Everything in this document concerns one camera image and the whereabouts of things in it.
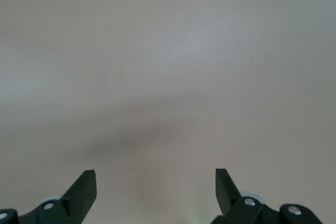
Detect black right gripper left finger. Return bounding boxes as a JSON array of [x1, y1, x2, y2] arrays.
[[17, 169, 98, 224]]

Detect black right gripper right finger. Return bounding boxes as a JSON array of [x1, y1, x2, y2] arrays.
[[211, 167, 280, 224]]

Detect brown table cover sheet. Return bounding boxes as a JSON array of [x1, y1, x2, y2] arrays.
[[0, 0, 336, 224]]

